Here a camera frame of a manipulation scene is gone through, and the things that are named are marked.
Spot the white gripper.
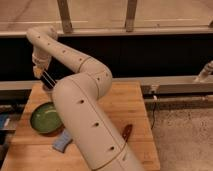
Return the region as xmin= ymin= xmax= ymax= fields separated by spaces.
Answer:
xmin=32 ymin=47 xmax=56 ymax=89

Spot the metal window frame rail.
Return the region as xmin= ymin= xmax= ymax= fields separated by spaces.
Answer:
xmin=0 ymin=0 xmax=213 ymax=36

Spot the green ceramic bowl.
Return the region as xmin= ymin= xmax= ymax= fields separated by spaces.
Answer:
xmin=30 ymin=102 xmax=63 ymax=134

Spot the white object at right edge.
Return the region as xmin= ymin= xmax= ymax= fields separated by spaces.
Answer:
xmin=195 ymin=60 xmax=213 ymax=82

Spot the black cable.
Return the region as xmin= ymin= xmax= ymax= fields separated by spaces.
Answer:
xmin=150 ymin=96 xmax=158 ymax=131

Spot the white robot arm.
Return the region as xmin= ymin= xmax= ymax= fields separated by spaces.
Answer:
xmin=26 ymin=26 xmax=145 ymax=171

